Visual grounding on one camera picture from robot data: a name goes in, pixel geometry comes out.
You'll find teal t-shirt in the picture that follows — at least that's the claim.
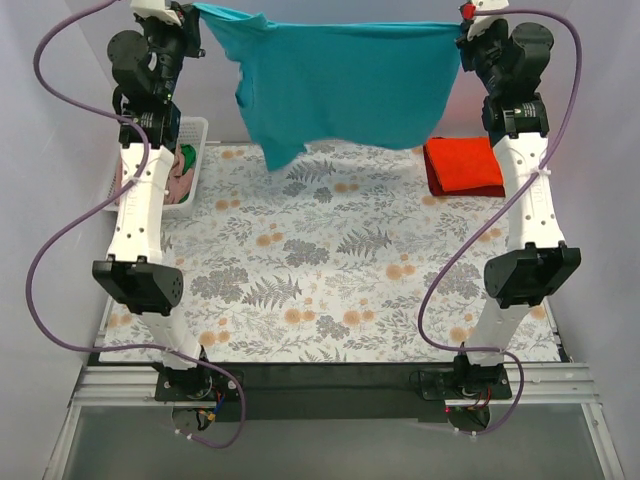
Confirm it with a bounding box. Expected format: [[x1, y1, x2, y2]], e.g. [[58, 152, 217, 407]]
[[196, 3, 460, 171]]

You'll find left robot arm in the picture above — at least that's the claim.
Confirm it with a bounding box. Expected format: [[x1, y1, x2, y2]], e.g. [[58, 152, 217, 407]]
[[92, 1, 213, 400]]

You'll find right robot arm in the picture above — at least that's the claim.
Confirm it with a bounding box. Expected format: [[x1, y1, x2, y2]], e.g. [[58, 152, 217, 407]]
[[452, 4, 581, 398]]

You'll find white plastic laundry basket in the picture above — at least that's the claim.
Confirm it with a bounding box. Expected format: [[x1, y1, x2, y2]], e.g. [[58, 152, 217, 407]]
[[107, 116, 208, 220]]

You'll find green garment in basket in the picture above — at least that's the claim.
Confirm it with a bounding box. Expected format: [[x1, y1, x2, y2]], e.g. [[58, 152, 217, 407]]
[[174, 144, 197, 176]]

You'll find folded orange t-shirt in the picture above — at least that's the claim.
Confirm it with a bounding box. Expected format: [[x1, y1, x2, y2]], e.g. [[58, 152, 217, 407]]
[[423, 137, 504, 191]]

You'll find pink crumpled garment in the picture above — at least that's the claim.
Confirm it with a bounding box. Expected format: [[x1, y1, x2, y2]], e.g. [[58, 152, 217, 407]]
[[114, 156, 197, 205]]

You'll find folded dark red t-shirt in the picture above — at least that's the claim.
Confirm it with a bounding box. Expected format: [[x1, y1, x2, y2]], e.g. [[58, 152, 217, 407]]
[[427, 171, 505, 198]]

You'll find floral patterned table mat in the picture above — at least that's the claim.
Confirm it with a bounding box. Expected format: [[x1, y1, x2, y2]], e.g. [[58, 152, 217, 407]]
[[97, 141, 571, 364]]

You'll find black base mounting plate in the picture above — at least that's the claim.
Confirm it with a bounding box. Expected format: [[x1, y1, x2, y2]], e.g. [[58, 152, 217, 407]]
[[153, 360, 513, 422]]

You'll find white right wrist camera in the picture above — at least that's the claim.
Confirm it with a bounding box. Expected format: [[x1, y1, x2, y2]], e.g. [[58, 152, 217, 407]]
[[460, 0, 509, 41]]

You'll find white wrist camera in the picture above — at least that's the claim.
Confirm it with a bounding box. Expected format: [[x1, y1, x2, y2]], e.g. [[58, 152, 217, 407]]
[[130, 0, 182, 25], [460, 0, 509, 41]]

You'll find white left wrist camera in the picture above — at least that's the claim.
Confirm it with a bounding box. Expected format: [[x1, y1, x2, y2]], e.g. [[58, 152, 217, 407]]
[[130, 0, 182, 25]]

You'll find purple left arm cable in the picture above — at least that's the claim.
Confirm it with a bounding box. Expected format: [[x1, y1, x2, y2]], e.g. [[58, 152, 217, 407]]
[[25, 0, 248, 449]]

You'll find aluminium frame rail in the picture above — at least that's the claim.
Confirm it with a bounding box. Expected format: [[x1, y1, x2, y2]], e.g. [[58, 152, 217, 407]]
[[71, 363, 601, 406]]

